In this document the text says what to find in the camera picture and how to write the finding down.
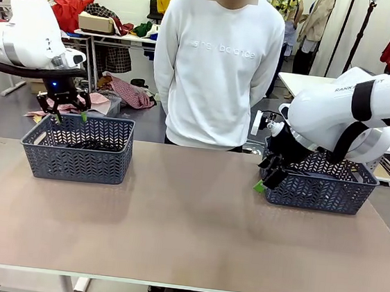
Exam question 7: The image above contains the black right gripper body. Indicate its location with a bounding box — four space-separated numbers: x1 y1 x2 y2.
264 124 314 173

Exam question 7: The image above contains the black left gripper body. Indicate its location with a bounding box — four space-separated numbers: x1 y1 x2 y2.
42 73 81 102

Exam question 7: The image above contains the black cable bundle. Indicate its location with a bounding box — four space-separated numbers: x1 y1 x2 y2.
65 136 123 155

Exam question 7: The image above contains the person's right forearm white sleeve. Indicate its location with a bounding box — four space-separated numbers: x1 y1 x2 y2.
149 68 174 114

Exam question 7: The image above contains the person's left forearm white sleeve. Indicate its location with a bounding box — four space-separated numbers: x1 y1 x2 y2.
248 71 280 109

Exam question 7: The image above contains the pink checked cloth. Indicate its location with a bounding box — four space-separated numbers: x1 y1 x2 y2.
26 85 112 127

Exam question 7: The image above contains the blue-grey plastic lattice basket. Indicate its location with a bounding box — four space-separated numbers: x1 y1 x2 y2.
16 109 137 188
257 135 384 218

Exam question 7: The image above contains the red checked cloth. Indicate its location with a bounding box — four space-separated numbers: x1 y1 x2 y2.
96 71 160 111

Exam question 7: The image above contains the dark checked hanging cloth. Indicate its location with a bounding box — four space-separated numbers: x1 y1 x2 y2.
94 44 135 77

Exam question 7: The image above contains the brown cardboard box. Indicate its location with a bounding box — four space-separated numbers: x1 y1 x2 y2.
76 12 118 36

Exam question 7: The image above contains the white cluttered work table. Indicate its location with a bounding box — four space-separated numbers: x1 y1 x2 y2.
60 27 158 56

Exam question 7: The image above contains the red cloth pile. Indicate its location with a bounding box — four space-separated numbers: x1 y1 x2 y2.
48 0 95 35

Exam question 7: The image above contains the person in white sweatshirt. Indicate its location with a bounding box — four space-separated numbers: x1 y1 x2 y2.
145 0 290 157

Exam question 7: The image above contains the green cloth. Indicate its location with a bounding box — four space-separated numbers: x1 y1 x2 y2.
133 20 157 40

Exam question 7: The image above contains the black office chair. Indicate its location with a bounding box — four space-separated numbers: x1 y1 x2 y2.
146 0 168 25

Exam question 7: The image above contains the black stand pole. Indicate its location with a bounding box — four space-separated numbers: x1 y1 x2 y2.
338 0 357 78

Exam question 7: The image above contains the beige hanging coat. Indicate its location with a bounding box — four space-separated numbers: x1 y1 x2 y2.
296 0 337 46

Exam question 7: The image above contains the black tripod pole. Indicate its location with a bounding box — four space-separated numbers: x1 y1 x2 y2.
357 0 378 43

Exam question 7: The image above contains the white table leg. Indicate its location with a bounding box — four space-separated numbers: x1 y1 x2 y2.
73 275 91 292

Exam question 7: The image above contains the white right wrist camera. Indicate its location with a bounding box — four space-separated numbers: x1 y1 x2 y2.
251 109 285 139

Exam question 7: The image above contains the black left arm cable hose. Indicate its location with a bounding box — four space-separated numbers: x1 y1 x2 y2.
0 57 87 87

